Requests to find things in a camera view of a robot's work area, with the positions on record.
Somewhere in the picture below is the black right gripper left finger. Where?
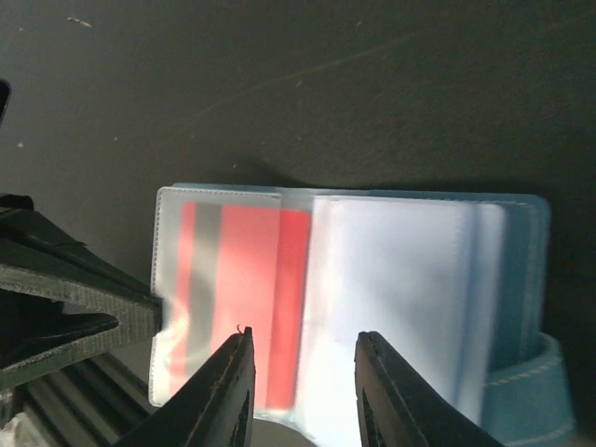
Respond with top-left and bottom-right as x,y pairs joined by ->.
116,327 -> 256,447

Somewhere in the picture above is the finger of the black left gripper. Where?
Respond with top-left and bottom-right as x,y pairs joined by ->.
1,194 -> 162,389

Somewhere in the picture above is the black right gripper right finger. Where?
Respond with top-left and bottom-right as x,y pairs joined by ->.
355,332 -> 500,447

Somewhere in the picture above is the blue leather card holder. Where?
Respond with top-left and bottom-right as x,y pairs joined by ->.
149,183 -> 575,446

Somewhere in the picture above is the red card with stripe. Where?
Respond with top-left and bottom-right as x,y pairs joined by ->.
168,202 -> 311,410

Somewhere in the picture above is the black aluminium front rail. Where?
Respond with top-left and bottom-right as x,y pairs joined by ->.
1,354 -> 154,446

